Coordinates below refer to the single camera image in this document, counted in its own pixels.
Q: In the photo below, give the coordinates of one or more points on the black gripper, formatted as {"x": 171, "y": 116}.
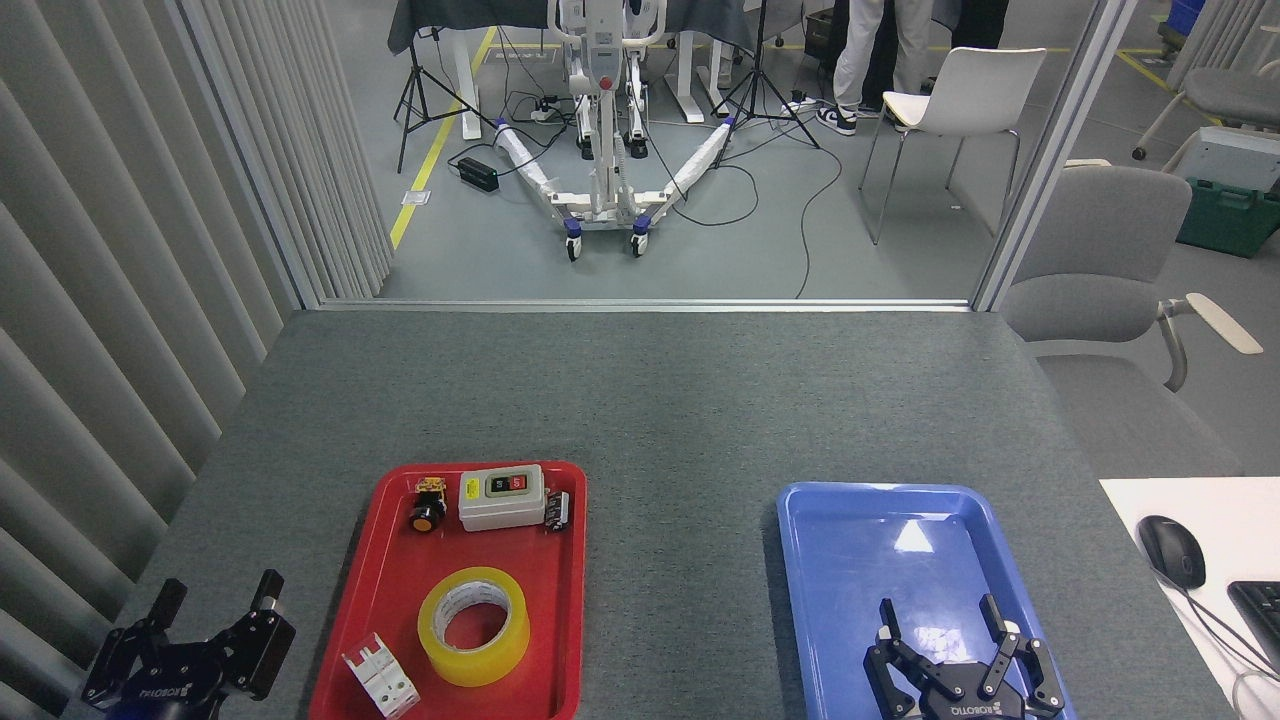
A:
{"x": 965, "y": 700}
{"x": 165, "y": 685}

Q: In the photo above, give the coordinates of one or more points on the yellow tape roll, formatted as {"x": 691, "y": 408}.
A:
{"x": 500, "y": 660}

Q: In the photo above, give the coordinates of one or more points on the blue plastic tray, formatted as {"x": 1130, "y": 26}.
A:
{"x": 860, "y": 590}

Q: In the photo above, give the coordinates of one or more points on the white circuit breaker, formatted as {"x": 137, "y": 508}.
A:
{"x": 382, "y": 680}

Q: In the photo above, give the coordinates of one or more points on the black computer mouse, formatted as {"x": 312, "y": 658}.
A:
{"x": 1172, "y": 550}

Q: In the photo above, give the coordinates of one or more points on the black yellow push button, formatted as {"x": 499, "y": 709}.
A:
{"x": 427, "y": 515}

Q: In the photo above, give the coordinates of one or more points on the black keyboard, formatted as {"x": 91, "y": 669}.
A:
{"x": 1262, "y": 615}

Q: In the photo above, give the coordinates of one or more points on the white desk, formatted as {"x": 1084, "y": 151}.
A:
{"x": 1240, "y": 520}

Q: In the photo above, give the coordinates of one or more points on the red plastic tray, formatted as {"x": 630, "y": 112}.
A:
{"x": 545, "y": 600}

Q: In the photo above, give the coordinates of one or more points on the grey vertical blinds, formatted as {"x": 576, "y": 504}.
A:
{"x": 100, "y": 250}

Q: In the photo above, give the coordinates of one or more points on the grey office chair with armrest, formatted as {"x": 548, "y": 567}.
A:
{"x": 1095, "y": 230}

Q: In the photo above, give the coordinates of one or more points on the green storage bin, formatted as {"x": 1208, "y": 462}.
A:
{"x": 1225, "y": 220}

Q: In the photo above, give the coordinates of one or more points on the grey box lid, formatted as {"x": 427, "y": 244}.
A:
{"x": 1235, "y": 160}

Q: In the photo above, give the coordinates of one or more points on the white plastic chair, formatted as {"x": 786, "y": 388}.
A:
{"x": 975, "y": 90}

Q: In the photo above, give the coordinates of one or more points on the black tripod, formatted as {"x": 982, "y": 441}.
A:
{"x": 757, "y": 85}
{"x": 412, "y": 85}

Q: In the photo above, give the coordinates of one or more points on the white wheeled stand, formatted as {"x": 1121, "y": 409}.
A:
{"x": 603, "y": 150}

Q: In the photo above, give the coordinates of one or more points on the grey chair on castors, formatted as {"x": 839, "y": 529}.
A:
{"x": 1235, "y": 95}

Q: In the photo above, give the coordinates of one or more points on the white power strip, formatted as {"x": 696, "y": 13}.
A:
{"x": 550, "y": 112}

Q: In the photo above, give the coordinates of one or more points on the table with dark cloth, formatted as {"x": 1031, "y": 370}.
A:
{"x": 450, "y": 12}

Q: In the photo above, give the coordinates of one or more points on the grey push-button switch box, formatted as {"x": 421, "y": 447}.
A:
{"x": 500, "y": 505}

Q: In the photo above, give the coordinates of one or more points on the small black switch component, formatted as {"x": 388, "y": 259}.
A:
{"x": 558, "y": 510}

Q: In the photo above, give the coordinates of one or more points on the silver floor rail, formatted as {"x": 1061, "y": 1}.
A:
{"x": 650, "y": 304}

